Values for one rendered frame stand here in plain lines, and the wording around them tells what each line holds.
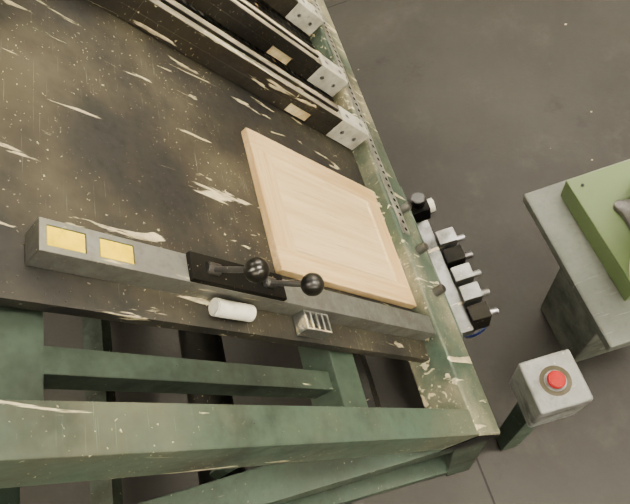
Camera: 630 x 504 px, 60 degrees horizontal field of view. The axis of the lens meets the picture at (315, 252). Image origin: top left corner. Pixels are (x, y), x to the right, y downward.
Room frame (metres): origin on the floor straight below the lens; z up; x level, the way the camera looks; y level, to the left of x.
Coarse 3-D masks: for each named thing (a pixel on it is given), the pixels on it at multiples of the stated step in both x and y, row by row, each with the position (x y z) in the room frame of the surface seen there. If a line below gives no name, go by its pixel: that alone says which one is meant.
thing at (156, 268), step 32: (32, 224) 0.49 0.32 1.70; (64, 224) 0.48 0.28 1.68; (32, 256) 0.44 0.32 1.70; (64, 256) 0.43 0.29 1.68; (96, 256) 0.44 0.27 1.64; (160, 256) 0.46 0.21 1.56; (160, 288) 0.43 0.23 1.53; (192, 288) 0.42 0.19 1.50; (288, 288) 0.44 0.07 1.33; (352, 320) 0.40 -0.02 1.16; (384, 320) 0.40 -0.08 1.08; (416, 320) 0.42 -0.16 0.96
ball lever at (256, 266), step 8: (208, 264) 0.45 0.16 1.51; (216, 264) 0.45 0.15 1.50; (248, 264) 0.39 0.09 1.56; (256, 264) 0.38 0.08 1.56; (264, 264) 0.38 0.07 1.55; (208, 272) 0.44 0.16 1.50; (216, 272) 0.43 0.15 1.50; (224, 272) 0.42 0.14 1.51; (232, 272) 0.41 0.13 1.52; (240, 272) 0.40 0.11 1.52; (248, 272) 0.38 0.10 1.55; (256, 272) 0.37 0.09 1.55; (264, 272) 0.37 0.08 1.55; (248, 280) 0.38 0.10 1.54; (256, 280) 0.37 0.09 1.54; (264, 280) 0.37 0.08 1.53
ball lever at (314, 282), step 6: (306, 276) 0.39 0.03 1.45; (312, 276) 0.38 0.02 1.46; (318, 276) 0.38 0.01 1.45; (264, 282) 0.44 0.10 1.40; (270, 282) 0.43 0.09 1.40; (276, 282) 0.43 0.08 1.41; (282, 282) 0.42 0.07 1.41; (288, 282) 0.41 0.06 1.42; (294, 282) 0.40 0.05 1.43; (300, 282) 0.39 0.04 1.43; (306, 282) 0.38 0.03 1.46; (312, 282) 0.37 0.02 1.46; (318, 282) 0.37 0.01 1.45; (270, 288) 0.43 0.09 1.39; (306, 288) 0.37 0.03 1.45; (312, 288) 0.37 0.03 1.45; (318, 288) 0.37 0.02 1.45; (306, 294) 0.37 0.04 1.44; (312, 294) 0.36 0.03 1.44; (318, 294) 0.36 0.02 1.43
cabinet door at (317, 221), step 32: (256, 160) 0.78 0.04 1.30; (288, 160) 0.82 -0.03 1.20; (256, 192) 0.70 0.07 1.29; (288, 192) 0.72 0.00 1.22; (320, 192) 0.76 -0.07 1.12; (352, 192) 0.80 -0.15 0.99; (288, 224) 0.62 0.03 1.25; (320, 224) 0.65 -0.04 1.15; (352, 224) 0.69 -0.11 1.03; (384, 224) 0.73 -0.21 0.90; (288, 256) 0.53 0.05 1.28; (320, 256) 0.56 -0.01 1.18; (352, 256) 0.58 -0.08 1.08; (384, 256) 0.61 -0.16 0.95; (352, 288) 0.49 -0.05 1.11; (384, 288) 0.51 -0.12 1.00
